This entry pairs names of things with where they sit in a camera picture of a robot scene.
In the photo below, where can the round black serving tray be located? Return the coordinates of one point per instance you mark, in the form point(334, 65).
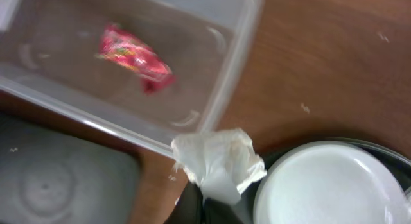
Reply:
point(369, 147)

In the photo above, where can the grey round plate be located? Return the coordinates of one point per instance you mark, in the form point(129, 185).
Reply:
point(327, 185)

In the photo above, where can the clear plastic bin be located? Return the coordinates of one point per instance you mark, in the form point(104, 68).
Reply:
point(48, 57)

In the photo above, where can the red snack wrapper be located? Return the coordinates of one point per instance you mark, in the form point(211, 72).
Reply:
point(128, 51)

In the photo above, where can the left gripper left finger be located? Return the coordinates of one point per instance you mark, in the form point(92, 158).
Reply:
point(188, 209)

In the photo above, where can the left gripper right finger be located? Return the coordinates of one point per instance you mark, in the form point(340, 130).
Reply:
point(220, 213)

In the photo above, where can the white tissue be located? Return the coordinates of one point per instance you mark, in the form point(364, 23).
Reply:
point(221, 164)

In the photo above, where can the black rectangular tray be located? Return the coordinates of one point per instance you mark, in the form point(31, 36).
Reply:
point(50, 177)

